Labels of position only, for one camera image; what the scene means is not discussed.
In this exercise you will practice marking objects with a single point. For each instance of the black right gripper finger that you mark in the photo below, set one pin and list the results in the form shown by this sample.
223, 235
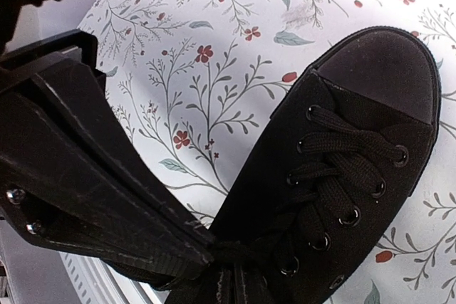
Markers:
219, 287

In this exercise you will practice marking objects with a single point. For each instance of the black canvas sneaker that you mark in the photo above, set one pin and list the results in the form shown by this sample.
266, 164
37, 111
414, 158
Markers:
381, 79

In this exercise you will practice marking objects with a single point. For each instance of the floral patterned table mat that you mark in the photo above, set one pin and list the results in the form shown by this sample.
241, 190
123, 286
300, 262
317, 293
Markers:
193, 82

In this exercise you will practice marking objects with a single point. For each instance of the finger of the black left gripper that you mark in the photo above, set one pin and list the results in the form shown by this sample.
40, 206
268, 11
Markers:
68, 203

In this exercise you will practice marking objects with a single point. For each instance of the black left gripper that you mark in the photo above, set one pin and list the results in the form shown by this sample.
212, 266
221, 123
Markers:
61, 72

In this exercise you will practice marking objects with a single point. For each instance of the black shoelace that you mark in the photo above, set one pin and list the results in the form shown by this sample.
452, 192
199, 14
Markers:
291, 194

